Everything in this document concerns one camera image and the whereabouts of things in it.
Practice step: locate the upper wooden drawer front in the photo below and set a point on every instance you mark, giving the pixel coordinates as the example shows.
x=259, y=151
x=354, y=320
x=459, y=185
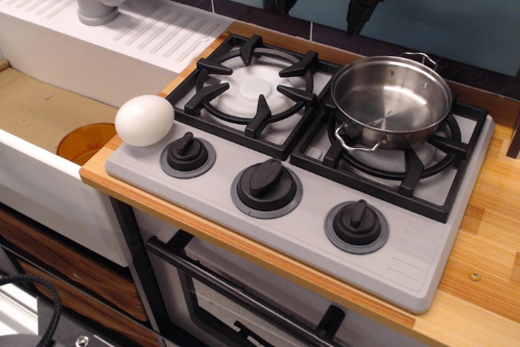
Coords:
x=108, y=280

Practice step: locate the wooden drawer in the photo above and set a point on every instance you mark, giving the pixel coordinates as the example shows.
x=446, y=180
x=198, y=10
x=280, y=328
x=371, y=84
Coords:
x=108, y=280
x=116, y=326

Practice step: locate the white egg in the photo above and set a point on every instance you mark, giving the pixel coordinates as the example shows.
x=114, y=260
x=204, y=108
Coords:
x=144, y=120

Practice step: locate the black right burner grate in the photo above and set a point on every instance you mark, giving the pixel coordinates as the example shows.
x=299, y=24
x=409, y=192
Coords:
x=425, y=180

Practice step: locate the black oven door handle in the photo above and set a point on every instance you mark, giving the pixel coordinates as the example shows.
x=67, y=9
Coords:
x=321, y=336

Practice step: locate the black left stove knob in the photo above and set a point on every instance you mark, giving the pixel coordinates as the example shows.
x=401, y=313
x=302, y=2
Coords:
x=187, y=157

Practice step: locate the black burner grate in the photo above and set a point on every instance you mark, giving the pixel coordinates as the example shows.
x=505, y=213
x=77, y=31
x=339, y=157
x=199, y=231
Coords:
x=425, y=180
x=252, y=97

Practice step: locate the oven door with window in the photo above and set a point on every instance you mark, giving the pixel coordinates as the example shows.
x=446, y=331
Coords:
x=226, y=323

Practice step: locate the grey toy stove top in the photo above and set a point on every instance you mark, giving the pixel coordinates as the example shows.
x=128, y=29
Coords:
x=406, y=271

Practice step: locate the black middle stove knob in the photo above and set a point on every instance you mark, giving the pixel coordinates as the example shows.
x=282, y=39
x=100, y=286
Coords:
x=267, y=190

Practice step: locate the right teal wall cabinet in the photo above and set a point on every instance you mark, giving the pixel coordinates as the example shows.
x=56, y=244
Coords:
x=482, y=33

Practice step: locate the lower wooden drawer front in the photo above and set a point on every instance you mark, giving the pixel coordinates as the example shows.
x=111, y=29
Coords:
x=116, y=326

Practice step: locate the black right stove knob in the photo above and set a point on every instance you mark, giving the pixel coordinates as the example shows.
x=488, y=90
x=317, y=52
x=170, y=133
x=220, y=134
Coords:
x=356, y=228

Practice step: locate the black left burner grate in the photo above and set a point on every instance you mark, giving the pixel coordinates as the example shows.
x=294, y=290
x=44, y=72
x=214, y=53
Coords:
x=252, y=97

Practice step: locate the white sink unit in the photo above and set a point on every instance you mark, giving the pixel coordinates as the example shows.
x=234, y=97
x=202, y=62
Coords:
x=58, y=75

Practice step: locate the black stove knob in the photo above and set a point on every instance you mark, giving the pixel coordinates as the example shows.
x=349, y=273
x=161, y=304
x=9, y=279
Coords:
x=267, y=190
x=356, y=228
x=187, y=157

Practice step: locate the stainless steel pot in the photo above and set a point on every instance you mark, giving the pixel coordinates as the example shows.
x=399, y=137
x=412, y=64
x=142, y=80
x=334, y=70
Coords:
x=388, y=103

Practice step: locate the brass screw in countertop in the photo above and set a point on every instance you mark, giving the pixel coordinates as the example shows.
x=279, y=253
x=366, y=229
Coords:
x=475, y=276

